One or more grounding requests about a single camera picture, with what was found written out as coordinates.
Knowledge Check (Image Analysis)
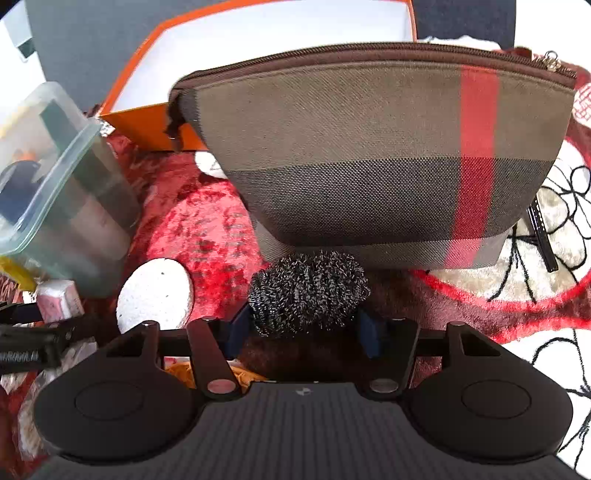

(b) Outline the clear plastic storage box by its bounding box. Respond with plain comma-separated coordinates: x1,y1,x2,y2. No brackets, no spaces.
1,82,140,298

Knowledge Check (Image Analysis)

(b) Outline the dark blue headboard panel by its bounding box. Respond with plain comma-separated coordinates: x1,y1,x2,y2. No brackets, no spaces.
413,0,516,49

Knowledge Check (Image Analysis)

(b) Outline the red floral fleece blanket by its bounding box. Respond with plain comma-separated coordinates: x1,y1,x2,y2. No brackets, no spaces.
0,36,591,478

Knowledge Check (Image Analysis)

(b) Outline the grey headboard panel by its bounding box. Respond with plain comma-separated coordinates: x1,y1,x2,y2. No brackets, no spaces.
25,0,233,112

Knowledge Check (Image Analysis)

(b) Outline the orange cardboard box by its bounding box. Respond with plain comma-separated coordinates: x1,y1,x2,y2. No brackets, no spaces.
99,1,417,151

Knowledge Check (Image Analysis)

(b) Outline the black sparkly scrunchie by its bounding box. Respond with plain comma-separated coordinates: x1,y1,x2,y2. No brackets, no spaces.
247,251,370,339

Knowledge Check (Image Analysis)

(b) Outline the orange silicone honeycomb mat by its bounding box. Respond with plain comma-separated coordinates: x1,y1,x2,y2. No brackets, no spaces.
164,361,266,392

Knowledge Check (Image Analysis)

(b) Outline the pink tissue pack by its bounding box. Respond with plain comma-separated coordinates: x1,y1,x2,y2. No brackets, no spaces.
36,280,85,324

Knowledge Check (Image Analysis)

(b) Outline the brown plaid zipper pouch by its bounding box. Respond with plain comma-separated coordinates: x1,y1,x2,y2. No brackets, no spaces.
166,43,577,269

